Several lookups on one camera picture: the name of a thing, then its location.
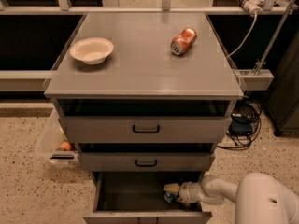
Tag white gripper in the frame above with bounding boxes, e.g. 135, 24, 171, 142
163, 182, 203, 203

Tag blue pepsi can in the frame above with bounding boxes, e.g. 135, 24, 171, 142
164, 192, 177, 203

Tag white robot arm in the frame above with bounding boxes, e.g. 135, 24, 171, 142
163, 173, 299, 224

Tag grey bottom drawer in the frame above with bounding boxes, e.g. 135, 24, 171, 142
83, 172, 212, 224

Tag grey drawer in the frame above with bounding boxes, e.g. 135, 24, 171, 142
59, 117, 231, 144
83, 172, 212, 224
78, 152, 215, 172

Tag grey middle drawer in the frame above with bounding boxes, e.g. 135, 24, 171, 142
78, 152, 215, 172

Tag grey drawer cabinet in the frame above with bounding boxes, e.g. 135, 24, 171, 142
44, 12, 245, 224

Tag grey top drawer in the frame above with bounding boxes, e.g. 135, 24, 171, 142
59, 117, 231, 144

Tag crushed orange soda can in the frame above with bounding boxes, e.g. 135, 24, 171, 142
170, 27, 197, 55

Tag blue box on floor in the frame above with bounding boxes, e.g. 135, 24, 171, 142
229, 117, 253, 136

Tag orange fruit in bin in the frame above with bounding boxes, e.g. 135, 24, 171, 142
60, 142, 73, 151

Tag clear plastic storage bin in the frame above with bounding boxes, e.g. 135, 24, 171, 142
35, 109, 79, 167

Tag dark cabinet at right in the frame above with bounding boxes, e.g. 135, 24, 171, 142
265, 32, 299, 136

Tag white paper bowl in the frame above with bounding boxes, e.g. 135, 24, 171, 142
69, 37, 114, 65

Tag white power strip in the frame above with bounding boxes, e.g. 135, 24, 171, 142
236, 0, 263, 15

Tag black floor cables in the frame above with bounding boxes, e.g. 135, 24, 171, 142
217, 100, 263, 150

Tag white power cable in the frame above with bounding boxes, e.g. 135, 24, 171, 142
225, 11, 259, 60

